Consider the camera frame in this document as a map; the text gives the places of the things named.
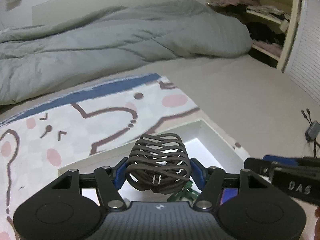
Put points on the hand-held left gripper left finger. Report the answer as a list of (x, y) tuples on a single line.
[(120, 175)]

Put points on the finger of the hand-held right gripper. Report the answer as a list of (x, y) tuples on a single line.
[(257, 166)]

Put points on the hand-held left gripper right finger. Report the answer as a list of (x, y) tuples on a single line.
[(198, 175)]

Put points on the green plastic clip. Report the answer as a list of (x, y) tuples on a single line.
[(186, 194)]

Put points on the white shallow cardboard box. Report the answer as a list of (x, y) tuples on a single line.
[(207, 140)]

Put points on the printed cartoon blanket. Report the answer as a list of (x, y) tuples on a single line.
[(75, 130)]

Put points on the white louvered door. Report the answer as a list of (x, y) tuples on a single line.
[(305, 62)]

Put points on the pink folded clothes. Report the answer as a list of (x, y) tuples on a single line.
[(267, 47)]

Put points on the cream open shelf unit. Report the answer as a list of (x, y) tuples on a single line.
[(287, 50)]

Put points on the grey duvet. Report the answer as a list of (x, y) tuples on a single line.
[(125, 42)]

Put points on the dark clothes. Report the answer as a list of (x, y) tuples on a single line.
[(265, 32)]

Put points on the beige folded clothes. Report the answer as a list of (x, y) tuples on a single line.
[(265, 10)]

